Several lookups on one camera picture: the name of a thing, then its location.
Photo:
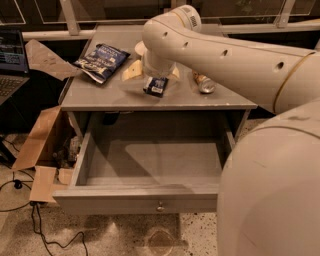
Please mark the blue rxbar blueberry wrapper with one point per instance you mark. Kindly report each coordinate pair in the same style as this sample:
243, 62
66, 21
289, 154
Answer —
155, 86

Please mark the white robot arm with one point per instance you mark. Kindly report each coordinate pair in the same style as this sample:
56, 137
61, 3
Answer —
269, 194

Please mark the grey open top drawer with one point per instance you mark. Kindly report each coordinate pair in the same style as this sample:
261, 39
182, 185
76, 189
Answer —
118, 174

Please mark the metal drawer knob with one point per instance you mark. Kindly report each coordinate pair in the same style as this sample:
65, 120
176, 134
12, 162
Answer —
160, 207

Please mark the grey cabinet table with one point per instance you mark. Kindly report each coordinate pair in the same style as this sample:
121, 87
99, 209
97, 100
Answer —
84, 95

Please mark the gold soda can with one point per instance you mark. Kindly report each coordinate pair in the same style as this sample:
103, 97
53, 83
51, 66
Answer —
205, 84

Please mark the blue chip bag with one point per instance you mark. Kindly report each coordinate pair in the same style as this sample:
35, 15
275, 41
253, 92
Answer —
102, 62

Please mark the brown cardboard box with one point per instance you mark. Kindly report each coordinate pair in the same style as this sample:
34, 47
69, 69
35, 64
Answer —
41, 147

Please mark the open laptop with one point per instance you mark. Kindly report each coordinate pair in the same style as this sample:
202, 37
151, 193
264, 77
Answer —
14, 68

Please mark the white railing frame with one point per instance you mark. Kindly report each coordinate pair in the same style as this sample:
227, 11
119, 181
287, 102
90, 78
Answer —
228, 17

